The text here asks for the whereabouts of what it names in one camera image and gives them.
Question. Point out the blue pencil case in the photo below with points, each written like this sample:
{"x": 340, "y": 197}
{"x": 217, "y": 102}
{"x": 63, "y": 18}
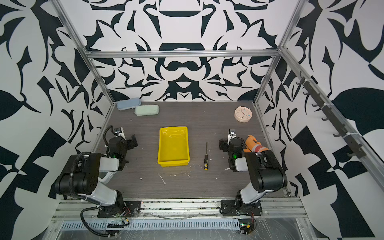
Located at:
{"x": 128, "y": 104}

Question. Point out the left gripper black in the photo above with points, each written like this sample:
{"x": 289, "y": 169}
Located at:
{"x": 130, "y": 142}

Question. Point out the black yellow screwdriver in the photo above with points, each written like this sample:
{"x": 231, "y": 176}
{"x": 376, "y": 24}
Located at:
{"x": 206, "y": 159}

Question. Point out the pink round clock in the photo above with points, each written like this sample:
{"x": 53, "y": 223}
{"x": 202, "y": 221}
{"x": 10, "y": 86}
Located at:
{"x": 243, "y": 114}

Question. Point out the green pencil case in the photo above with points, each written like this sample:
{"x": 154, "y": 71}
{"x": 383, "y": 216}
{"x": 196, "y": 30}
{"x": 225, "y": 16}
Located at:
{"x": 147, "y": 110}

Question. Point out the yellow plastic bin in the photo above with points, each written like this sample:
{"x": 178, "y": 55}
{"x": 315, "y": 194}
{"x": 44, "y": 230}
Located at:
{"x": 173, "y": 147}

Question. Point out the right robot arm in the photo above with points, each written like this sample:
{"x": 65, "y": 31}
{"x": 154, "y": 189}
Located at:
{"x": 266, "y": 173}

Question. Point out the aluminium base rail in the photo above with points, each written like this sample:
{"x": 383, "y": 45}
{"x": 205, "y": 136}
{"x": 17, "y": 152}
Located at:
{"x": 173, "y": 209}

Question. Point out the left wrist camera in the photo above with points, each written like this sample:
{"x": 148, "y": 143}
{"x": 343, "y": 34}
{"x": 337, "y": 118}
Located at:
{"x": 119, "y": 132}

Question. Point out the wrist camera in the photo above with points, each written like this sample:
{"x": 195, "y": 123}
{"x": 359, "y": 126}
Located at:
{"x": 119, "y": 132}
{"x": 231, "y": 134}

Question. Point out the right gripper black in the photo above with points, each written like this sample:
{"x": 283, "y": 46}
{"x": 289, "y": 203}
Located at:
{"x": 225, "y": 145}

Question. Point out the orange plush toy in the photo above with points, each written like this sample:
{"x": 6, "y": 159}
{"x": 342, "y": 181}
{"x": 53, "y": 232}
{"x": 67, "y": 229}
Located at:
{"x": 252, "y": 145}

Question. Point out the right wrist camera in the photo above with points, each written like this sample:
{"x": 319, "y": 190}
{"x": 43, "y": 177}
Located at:
{"x": 231, "y": 134}

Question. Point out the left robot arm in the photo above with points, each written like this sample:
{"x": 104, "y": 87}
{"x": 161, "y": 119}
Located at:
{"x": 85, "y": 175}

